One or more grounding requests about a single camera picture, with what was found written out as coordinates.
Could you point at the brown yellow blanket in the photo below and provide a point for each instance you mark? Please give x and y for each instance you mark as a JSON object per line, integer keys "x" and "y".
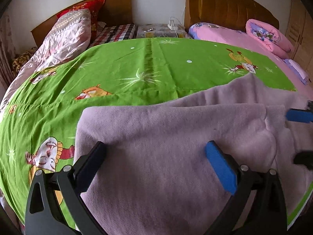
{"x": 21, "y": 60}

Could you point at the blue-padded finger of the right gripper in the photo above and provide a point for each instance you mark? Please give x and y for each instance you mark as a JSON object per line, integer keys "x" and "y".
{"x": 300, "y": 116}

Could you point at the red embroidered pillow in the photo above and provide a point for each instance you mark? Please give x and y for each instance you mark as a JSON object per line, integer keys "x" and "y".
{"x": 94, "y": 7}

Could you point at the lilac knit pants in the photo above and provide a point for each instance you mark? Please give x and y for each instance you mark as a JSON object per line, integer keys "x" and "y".
{"x": 156, "y": 178}

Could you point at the plaid mattress sheet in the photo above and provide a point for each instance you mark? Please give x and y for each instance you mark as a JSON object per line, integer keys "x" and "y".
{"x": 114, "y": 34}

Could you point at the pink bed sheet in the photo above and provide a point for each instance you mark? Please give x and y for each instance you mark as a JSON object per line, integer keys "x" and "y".
{"x": 216, "y": 33}

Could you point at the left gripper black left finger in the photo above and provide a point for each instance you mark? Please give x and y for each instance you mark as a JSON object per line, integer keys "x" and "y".
{"x": 43, "y": 214}

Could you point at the right wooden headboard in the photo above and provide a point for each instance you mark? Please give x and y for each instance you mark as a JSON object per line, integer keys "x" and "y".
{"x": 231, "y": 14}

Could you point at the pink floral quilt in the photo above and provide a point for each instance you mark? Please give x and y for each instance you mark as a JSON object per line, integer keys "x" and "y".
{"x": 69, "y": 37}

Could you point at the left wooden headboard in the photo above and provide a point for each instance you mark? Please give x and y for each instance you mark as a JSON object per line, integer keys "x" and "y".
{"x": 112, "y": 12}

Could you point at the white power strip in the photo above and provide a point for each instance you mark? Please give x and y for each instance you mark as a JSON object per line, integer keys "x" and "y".
{"x": 172, "y": 26}

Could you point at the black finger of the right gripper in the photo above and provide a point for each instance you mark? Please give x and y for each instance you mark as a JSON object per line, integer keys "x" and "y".
{"x": 304, "y": 158}

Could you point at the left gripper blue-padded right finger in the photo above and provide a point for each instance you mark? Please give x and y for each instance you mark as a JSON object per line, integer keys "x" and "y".
{"x": 257, "y": 203}

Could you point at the nightstand with floral cover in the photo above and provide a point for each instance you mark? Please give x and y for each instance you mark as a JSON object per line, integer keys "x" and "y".
{"x": 160, "y": 31}

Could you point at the folded pink quilt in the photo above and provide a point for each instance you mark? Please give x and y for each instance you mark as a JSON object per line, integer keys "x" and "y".
{"x": 270, "y": 37}

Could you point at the patterned window curtain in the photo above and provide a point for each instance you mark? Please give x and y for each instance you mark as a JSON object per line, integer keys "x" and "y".
{"x": 7, "y": 51}

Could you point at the wooden headboard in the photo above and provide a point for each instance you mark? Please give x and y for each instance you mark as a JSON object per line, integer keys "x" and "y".
{"x": 231, "y": 14}
{"x": 112, "y": 12}

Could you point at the light wooden wardrobe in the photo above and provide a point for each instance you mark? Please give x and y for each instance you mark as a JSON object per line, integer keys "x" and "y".
{"x": 299, "y": 32}

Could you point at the green cartoon bed sheet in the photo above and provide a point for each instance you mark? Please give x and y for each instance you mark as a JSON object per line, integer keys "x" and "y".
{"x": 39, "y": 125}

